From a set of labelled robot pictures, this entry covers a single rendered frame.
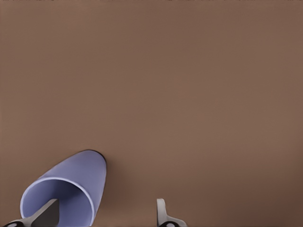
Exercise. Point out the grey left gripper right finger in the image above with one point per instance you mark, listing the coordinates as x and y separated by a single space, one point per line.
162 212

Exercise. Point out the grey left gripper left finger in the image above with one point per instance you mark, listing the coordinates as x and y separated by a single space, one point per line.
45 214

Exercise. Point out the purple cup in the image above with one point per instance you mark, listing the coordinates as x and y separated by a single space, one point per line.
80 170

